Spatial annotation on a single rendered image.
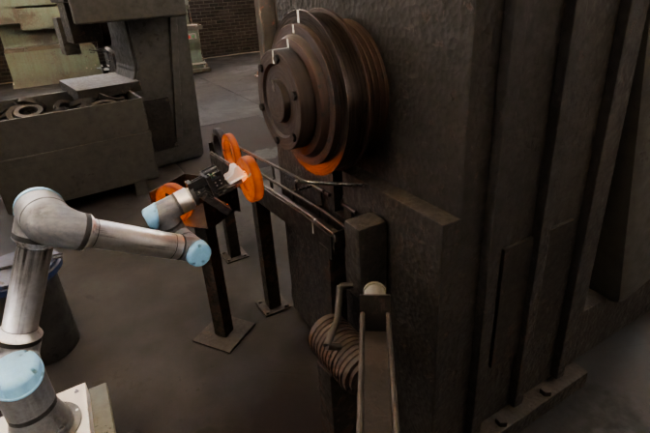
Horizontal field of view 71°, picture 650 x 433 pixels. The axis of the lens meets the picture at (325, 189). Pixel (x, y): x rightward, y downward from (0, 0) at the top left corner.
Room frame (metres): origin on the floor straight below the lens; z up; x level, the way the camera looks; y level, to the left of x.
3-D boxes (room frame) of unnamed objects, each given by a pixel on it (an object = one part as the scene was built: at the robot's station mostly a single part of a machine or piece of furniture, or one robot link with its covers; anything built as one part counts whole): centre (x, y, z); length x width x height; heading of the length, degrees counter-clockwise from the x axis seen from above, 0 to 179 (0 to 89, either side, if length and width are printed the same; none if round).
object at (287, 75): (1.28, 0.10, 1.11); 0.28 x 0.06 x 0.28; 29
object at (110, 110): (3.42, 1.93, 0.39); 1.03 x 0.83 x 0.79; 123
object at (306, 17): (1.33, 0.01, 1.11); 0.47 x 0.06 x 0.47; 29
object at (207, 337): (1.65, 0.51, 0.36); 0.26 x 0.20 x 0.72; 64
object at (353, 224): (1.13, -0.11, 0.68); 0.11 x 0.08 x 0.24; 119
